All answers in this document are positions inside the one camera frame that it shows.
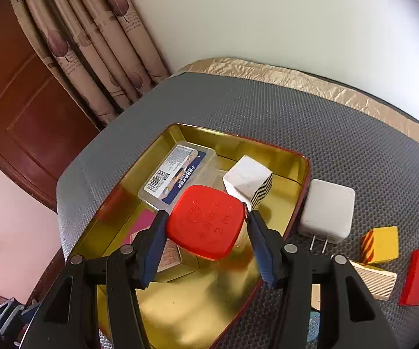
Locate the beige printed small box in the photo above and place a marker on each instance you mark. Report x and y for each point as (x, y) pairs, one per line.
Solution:
(171, 258)

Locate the grey honeycomb mat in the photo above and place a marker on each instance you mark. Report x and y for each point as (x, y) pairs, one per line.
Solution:
(340, 134)

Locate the red rectangular tin box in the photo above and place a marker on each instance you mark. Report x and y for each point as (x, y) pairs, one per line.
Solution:
(180, 305)

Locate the brown wooden door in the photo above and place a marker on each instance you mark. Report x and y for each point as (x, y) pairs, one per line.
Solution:
(31, 116)

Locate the ribbed rectangular box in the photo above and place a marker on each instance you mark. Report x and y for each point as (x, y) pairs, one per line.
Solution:
(375, 281)

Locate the beige leaf-print curtain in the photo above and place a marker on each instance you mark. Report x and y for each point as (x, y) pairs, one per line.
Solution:
(85, 43)

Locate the grey blue object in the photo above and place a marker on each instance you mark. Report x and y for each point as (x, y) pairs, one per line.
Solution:
(7, 314)

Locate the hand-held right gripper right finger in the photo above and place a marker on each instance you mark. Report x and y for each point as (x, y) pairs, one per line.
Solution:
(264, 258)

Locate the pink block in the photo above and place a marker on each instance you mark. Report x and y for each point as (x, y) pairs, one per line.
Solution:
(144, 221)

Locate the yellow striped block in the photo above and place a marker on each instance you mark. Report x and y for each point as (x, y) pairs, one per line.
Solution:
(384, 247)

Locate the gold tablecloth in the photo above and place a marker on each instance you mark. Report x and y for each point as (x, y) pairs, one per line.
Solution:
(267, 72)

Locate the clear labelled plastic box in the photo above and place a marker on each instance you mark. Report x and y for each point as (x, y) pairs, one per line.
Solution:
(173, 174)

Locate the white zebra-striped cube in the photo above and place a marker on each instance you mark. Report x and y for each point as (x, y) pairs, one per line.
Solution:
(245, 178)

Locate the red rectangular block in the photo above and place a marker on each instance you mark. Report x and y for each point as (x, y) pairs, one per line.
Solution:
(415, 280)

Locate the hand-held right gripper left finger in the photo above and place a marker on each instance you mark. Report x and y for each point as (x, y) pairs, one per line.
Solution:
(154, 247)

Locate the white plug charger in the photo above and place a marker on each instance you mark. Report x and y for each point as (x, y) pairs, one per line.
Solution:
(325, 211)

